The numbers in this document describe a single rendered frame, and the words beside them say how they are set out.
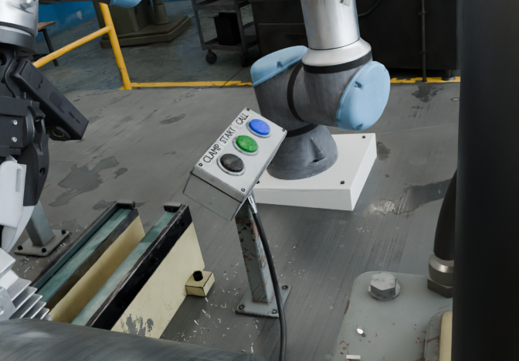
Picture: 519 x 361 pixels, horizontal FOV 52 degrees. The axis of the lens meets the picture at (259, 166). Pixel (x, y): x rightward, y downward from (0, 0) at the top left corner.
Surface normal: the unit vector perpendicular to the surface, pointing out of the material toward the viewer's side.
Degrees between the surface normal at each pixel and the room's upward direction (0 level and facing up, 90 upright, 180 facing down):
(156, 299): 90
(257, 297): 90
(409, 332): 0
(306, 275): 0
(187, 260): 90
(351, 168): 4
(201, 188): 90
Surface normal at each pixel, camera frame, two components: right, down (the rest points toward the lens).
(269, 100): -0.69, 0.48
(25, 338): -0.01, -1.00
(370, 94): 0.71, 0.30
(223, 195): -0.33, 0.49
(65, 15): 0.91, 0.05
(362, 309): -0.16, -0.87
